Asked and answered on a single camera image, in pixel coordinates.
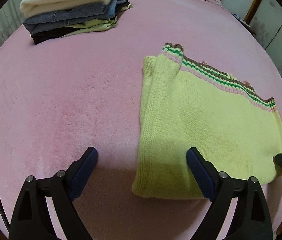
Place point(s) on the light green folded garment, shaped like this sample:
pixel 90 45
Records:
pixel 96 25

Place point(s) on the black folded garment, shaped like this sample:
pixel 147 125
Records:
pixel 51 34

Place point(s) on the yellow knitted child cardigan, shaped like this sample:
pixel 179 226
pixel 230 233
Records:
pixel 189 104

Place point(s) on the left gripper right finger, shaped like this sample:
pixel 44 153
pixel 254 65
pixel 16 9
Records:
pixel 251 219

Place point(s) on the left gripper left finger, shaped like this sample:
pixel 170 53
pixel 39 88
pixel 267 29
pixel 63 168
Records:
pixel 31 218

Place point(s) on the dark wooden nightstand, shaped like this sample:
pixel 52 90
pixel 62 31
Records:
pixel 243 23

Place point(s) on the blue grey folded garment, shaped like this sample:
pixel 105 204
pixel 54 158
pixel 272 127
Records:
pixel 63 18

